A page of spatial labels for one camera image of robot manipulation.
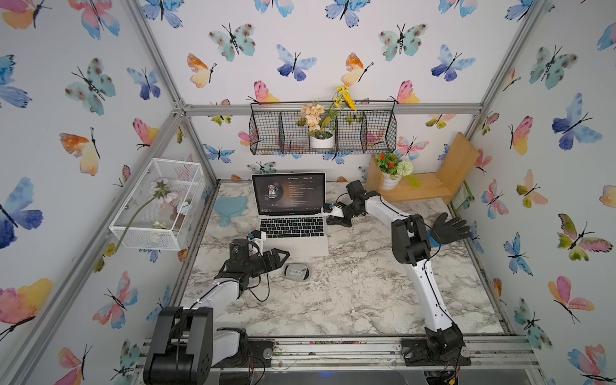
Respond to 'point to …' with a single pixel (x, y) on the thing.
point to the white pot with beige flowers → (321, 131)
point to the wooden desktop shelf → (460, 156)
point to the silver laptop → (289, 208)
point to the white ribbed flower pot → (390, 181)
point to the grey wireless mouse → (297, 271)
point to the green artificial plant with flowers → (391, 165)
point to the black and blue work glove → (451, 230)
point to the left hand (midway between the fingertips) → (285, 253)
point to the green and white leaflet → (461, 196)
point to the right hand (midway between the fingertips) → (332, 215)
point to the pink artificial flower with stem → (160, 191)
